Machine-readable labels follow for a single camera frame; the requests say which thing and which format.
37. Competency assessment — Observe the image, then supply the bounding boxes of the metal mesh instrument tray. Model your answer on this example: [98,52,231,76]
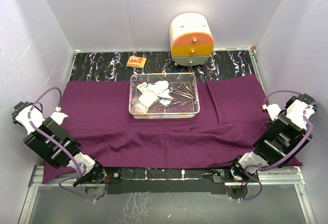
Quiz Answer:
[129,73,200,119]

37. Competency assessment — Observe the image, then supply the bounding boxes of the orange circuit board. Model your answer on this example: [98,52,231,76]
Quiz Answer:
[127,56,147,69]

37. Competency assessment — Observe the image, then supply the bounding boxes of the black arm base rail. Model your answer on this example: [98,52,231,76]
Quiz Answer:
[76,166,260,195]

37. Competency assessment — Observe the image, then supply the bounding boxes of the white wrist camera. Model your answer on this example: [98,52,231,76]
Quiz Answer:
[50,107,68,125]
[261,104,281,121]

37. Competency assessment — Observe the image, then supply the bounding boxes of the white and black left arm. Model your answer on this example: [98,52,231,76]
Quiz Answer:
[11,101,106,186]

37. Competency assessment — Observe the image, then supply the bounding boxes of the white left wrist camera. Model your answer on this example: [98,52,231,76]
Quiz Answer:
[50,107,68,125]

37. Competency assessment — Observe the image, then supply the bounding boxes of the aluminium frame rail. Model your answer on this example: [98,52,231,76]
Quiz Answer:
[19,166,316,223]

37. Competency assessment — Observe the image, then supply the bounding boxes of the small white blue packet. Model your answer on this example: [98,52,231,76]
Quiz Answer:
[159,99,172,106]

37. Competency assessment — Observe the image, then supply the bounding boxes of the pink packet in tray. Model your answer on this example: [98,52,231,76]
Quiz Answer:
[131,103,148,114]

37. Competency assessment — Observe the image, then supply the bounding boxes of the purple cloth drape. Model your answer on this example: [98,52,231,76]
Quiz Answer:
[41,77,302,185]

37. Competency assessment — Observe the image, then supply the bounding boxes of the white gauze pack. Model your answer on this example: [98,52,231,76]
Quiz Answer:
[138,91,158,108]

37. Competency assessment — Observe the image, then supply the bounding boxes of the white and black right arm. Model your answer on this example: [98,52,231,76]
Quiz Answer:
[229,94,317,182]

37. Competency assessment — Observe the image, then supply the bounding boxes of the steel surgical forceps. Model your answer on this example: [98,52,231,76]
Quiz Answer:
[178,82,195,99]

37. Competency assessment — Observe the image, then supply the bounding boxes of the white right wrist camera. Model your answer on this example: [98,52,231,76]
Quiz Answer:
[261,104,281,121]

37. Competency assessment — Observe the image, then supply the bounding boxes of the steel surgical scissors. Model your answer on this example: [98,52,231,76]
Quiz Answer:
[159,86,177,100]

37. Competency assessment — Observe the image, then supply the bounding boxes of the small white green packet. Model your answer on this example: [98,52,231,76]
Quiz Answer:
[137,82,148,93]

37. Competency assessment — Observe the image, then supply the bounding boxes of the white crumpled gauze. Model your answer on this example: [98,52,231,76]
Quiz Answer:
[148,80,170,97]

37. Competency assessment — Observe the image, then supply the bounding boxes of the round three-drawer mini cabinet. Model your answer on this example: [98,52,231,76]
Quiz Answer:
[169,12,214,67]

